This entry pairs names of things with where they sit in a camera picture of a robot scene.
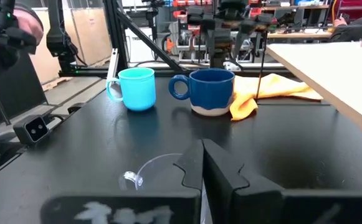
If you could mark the plywood crate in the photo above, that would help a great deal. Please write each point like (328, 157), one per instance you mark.
(87, 34)

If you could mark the dark blue ceramic mug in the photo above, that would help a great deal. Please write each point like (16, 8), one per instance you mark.
(212, 90)

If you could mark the wooden desk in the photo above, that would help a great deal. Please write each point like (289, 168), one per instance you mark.
(299, 35)

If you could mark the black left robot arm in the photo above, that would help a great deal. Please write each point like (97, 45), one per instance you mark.
(219, 59)

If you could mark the wooden pallet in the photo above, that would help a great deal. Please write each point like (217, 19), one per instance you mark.
(56, 83)

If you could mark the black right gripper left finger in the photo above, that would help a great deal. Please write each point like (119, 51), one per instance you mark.
(193, 168)

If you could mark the orange cloth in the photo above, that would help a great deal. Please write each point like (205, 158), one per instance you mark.
(246, 99)

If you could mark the white cardboard box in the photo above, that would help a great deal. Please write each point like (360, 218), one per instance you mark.
(138, 46)

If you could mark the person's hand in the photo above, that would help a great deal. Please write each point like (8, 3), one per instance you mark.
(28, 25)

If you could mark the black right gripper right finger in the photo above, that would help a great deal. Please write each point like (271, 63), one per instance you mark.
(224, 186)

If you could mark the light blue plastic mug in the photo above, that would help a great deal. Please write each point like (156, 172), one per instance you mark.
(140, 90)

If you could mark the grey equipment cart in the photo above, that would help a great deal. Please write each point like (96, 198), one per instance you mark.
(187, 46)

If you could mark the shelving with red bins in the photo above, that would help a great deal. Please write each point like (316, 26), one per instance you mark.
(187, 3)

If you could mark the white bar bracket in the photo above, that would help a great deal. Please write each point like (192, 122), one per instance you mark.
(112, 65)

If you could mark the black table-level camera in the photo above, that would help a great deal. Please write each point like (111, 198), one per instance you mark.
(32, 129)

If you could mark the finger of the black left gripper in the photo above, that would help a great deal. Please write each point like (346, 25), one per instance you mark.
(242, 35)
(211, 40)

